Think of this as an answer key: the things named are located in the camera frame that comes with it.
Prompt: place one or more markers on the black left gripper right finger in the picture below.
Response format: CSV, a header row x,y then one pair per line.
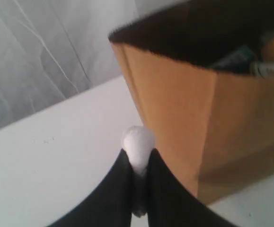
x,y
169,204

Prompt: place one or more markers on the long noodle package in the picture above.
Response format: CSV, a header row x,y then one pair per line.
x,y
246,61

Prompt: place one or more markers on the large brown paper bag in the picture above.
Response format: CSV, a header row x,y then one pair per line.
x,y
214,129

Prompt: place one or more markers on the white marshmallow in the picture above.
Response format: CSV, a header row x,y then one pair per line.
x,y
138,142

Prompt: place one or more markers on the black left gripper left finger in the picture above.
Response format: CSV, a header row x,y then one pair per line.
x,y
110,204

